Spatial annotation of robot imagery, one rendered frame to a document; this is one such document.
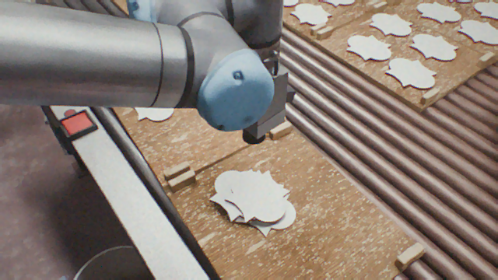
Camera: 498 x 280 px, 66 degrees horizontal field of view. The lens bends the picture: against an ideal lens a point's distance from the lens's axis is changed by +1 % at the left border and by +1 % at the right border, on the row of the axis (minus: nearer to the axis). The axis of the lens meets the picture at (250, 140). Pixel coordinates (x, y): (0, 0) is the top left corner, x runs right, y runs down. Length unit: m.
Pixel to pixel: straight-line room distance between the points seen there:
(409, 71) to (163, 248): 0.82
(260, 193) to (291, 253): 0.13
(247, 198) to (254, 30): 0.38
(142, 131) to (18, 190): 1.40
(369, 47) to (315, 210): 0.62
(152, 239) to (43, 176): 1.54
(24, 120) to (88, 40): 2.37
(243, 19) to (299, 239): 0.46
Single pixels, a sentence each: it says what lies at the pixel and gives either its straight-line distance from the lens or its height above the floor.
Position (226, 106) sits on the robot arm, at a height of 1.39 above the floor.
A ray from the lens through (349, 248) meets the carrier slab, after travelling 0.78.
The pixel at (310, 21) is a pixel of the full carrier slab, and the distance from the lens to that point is 1.35.
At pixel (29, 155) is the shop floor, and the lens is 2.44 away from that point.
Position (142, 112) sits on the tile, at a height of 0.94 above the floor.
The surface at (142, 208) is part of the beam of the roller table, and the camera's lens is 0.86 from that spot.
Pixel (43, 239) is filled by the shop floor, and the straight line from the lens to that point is 2.06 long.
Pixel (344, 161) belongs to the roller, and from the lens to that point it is 0.93.
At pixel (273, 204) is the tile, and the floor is 0.97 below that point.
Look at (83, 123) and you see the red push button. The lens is 1.06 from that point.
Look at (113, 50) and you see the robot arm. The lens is 0.31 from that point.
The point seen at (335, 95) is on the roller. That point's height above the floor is 0.92.
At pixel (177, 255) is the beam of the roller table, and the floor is 0.92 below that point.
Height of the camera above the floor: 1.61
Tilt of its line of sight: 48 degrees down
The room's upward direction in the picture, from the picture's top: straight up
